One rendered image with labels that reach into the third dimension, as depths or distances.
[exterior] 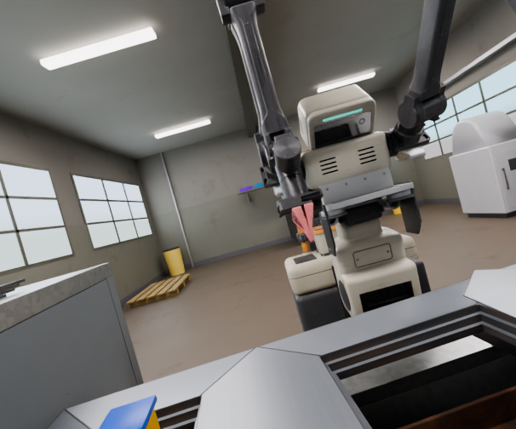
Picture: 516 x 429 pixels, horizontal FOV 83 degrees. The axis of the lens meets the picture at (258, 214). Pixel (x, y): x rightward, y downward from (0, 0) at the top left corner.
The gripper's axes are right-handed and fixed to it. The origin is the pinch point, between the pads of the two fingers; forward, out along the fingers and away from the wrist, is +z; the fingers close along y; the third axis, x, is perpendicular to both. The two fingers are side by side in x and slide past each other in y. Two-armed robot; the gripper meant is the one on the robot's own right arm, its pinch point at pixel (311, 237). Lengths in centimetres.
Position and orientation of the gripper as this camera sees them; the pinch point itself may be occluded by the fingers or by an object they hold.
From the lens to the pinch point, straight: 62.6
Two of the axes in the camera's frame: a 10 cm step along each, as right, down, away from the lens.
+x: 1.5, 4.0, 9.1
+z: 2.3, 8.8, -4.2
